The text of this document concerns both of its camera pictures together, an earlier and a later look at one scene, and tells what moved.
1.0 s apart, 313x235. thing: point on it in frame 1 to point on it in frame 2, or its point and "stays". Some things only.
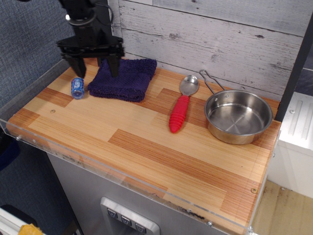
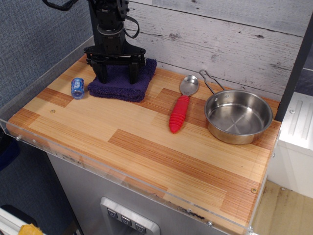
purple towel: (131, 83) stays
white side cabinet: (291, 165) stays
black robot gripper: (91, 22) to (110, 47)
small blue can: (78, 88) stays
